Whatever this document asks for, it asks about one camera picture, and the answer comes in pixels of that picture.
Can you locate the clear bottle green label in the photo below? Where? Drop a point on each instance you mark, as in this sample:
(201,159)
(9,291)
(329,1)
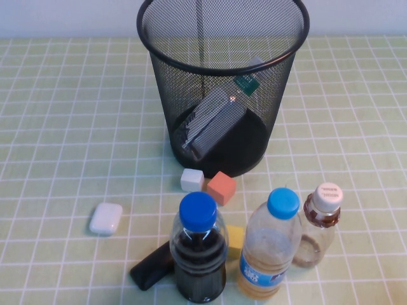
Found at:
(216,127)

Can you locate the small bottle brown residue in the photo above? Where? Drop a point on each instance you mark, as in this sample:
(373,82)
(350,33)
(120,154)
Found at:
(318,235)

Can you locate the black mesh wastebasket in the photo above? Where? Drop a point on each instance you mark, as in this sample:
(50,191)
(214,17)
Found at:
(222,41)

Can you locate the white cube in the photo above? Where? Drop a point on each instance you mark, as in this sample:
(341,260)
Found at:
(192,180)

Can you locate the orange cube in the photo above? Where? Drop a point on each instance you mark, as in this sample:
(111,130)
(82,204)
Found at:
(222,188)

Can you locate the yellow cube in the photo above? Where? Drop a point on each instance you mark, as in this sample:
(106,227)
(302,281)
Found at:
(236,239)

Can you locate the dark liquid bottle blue cap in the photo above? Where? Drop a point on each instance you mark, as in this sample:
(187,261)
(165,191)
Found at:
(198,254)

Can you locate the white earbuds case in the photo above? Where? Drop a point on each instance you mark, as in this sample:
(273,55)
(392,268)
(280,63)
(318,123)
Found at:
(105,219)

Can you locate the yellow liquid bottle blue cap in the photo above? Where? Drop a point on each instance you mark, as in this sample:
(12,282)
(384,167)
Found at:
(267,254)

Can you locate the black rectangular case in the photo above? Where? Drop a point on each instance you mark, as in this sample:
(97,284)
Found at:
(151,267)

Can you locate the green checked tablecloth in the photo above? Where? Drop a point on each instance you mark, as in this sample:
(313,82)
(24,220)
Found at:
(63,95)

